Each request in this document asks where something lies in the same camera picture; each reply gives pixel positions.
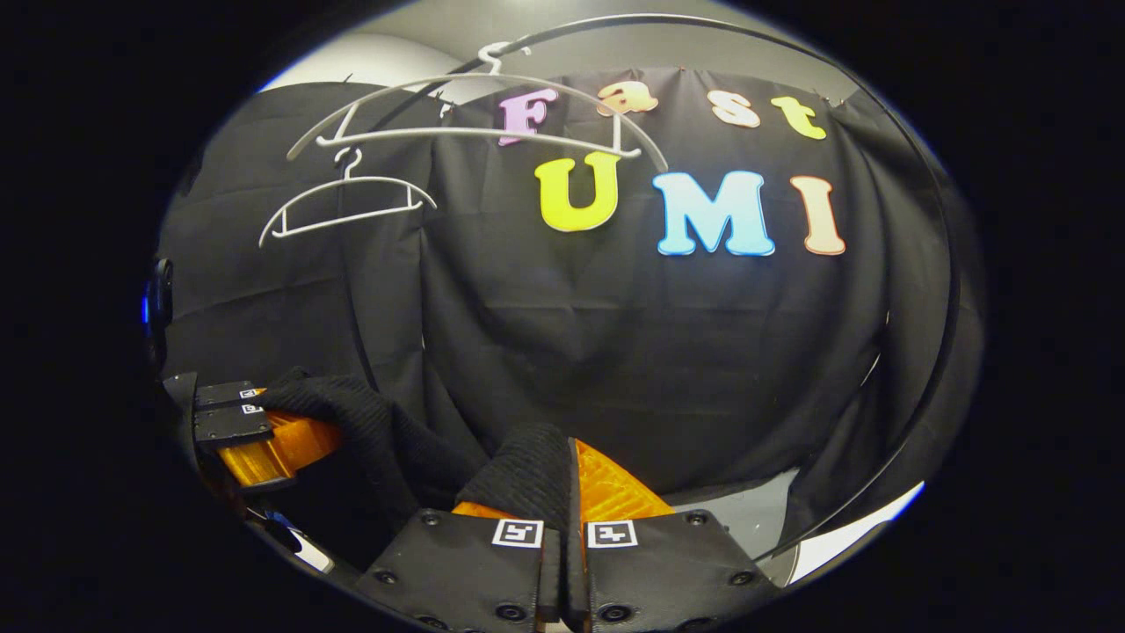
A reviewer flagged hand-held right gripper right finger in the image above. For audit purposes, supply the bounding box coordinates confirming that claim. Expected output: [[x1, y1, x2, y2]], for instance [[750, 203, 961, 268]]
[[567, 437, 780, 633]]

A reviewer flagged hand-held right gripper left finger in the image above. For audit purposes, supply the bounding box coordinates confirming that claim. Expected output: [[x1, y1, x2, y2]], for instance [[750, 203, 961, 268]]
[[354, 499, 564, 633]]

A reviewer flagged black knit jacket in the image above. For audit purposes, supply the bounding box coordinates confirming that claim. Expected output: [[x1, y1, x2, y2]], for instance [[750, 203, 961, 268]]
[[250, 369, 577, 572]]

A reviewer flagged small white clothes hanger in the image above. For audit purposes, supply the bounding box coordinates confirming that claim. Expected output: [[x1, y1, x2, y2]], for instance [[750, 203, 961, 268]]
[[257, 147, 439, 250]]

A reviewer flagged large white clothes hanger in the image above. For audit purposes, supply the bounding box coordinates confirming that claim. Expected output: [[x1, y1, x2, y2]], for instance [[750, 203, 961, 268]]
[[286, 40, 671, 174]]

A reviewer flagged black backdrop cloth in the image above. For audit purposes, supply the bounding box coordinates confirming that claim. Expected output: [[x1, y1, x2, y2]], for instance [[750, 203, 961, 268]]
[[158, 66, 985, 564]]

